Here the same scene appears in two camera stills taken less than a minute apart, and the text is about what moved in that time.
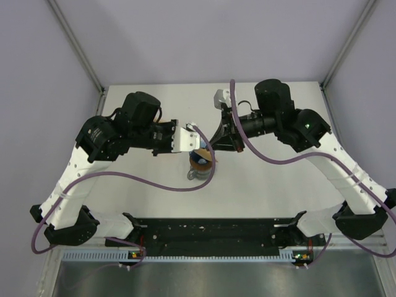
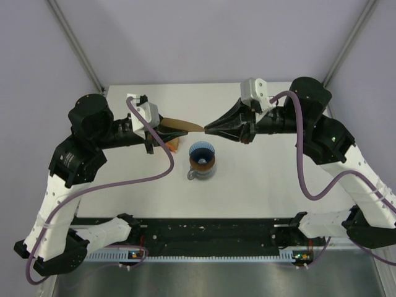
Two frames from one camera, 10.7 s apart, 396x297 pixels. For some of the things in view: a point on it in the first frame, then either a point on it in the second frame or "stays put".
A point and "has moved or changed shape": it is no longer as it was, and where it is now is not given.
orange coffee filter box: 161,120 has moved or changed shape
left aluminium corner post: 81,55 stays put
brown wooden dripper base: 198,166 stays put
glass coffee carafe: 197,174 stays put
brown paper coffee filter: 204,153 → 176,124
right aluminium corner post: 323,86 stays put
